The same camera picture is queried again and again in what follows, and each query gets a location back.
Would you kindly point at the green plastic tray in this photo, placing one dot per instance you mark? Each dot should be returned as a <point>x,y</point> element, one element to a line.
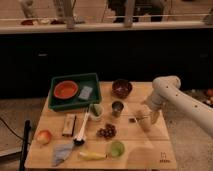
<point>88,79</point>

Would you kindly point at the grey sponge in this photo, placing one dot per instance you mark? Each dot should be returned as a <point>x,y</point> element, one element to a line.
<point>85,93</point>

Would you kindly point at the wooden block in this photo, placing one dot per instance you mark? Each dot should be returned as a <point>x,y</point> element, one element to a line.
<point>69,124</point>

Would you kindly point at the yellow banana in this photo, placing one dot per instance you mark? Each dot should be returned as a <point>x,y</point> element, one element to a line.
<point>92,156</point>

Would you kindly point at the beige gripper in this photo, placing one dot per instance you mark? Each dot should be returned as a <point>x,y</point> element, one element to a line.
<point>144,113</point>

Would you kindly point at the bunch of red grapes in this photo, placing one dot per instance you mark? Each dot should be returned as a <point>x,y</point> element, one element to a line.
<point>109,131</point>

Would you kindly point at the white handled brush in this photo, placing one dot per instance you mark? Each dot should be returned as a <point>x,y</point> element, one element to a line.
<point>78,140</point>

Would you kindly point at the silver metal fork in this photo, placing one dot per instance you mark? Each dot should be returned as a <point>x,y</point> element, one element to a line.
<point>140,118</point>

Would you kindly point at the black pole stand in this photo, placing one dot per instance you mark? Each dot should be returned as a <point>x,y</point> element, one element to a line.
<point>25,143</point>

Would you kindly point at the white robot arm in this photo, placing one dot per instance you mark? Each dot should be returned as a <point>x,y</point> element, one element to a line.
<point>166,88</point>

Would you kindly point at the red apple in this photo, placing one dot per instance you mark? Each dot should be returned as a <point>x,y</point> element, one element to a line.
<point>44,137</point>

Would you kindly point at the grey blue cloth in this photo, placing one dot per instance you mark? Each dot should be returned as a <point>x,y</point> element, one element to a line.
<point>61,153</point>

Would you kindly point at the dark red bowl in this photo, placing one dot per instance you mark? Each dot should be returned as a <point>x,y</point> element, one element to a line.
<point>121,88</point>

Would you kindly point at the white cup with green item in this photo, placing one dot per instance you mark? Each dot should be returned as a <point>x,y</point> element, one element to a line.
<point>96,111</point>

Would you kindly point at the small metal cup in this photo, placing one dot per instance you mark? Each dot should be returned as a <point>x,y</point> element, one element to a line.
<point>117,107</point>

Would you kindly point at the orange bowl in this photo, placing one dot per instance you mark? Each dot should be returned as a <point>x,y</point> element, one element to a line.
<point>65,89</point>

